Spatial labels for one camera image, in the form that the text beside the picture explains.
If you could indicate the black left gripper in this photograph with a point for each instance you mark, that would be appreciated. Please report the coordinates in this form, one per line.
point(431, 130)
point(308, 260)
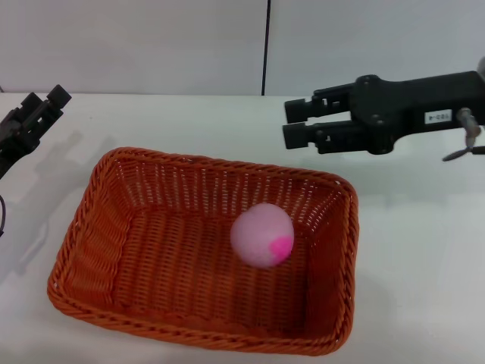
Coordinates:
point(15, 138)

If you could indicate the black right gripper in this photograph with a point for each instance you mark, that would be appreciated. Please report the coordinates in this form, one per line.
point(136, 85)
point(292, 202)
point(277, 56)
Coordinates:
point(394, 110)

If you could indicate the pink toy peach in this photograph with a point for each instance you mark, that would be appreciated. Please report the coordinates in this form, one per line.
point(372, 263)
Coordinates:
point(257, 235)

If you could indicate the orange woven plastic basket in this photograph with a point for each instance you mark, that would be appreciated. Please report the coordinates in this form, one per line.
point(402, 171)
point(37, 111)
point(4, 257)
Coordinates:
point(170, 273)

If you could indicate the dark vertical wall strip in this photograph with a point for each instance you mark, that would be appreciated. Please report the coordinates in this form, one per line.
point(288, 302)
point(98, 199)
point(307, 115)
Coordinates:
point(266, 45)

